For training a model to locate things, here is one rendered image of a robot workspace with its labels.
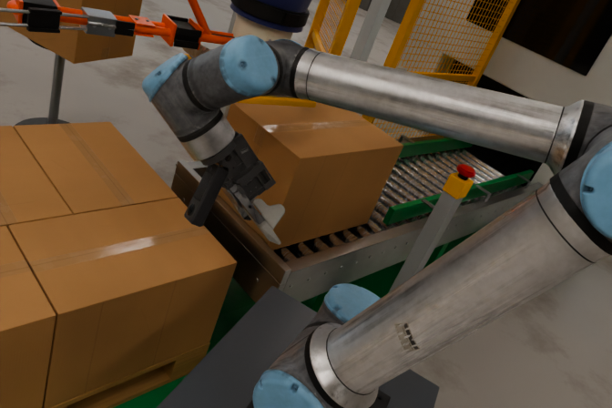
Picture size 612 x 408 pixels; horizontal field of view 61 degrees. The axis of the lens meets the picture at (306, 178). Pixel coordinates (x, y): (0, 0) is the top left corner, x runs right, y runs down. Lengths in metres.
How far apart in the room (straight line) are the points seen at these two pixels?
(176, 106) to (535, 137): 0.55
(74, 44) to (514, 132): 2.31
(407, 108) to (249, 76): 0.25
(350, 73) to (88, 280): 1.06
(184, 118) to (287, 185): 0.91
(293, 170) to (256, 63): 0.95
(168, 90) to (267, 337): 0.69
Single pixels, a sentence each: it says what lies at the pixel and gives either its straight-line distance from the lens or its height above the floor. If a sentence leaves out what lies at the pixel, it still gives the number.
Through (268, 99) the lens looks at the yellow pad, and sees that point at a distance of 1.52.
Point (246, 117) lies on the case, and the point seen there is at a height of 0.94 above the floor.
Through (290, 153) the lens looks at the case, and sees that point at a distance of 1.72.
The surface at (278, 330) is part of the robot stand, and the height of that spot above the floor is 0.75.
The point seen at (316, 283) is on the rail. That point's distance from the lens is 1.97.
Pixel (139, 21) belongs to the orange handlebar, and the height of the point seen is 1.27.
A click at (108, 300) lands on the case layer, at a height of 0.54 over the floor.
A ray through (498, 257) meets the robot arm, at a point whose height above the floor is 1.37.
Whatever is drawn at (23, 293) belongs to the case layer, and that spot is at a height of 0.54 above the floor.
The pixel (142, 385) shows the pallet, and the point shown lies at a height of 0.02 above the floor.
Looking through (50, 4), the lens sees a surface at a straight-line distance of 1.36.
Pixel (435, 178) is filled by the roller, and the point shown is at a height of 0.55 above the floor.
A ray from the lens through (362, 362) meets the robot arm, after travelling 0.84.
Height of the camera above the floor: 1.67
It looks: 27 degrees down
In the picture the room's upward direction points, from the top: 21 degrees clockwise
